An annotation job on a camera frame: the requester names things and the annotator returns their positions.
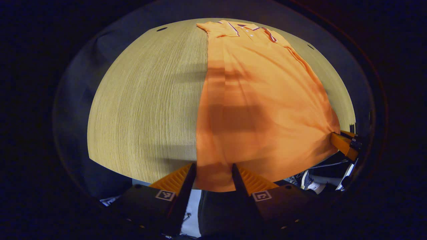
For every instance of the orange T-shirt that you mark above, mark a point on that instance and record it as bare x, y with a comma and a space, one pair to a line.
260, 110

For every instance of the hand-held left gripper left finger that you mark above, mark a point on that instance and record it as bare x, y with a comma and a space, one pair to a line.
185, 196

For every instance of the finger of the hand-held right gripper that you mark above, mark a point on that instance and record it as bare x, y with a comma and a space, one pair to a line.
343, 145
356, 142

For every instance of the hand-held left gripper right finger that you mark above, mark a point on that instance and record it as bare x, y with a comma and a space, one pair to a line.
243, 190

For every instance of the white sneaker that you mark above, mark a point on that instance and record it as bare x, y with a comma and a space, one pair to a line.
305, 181

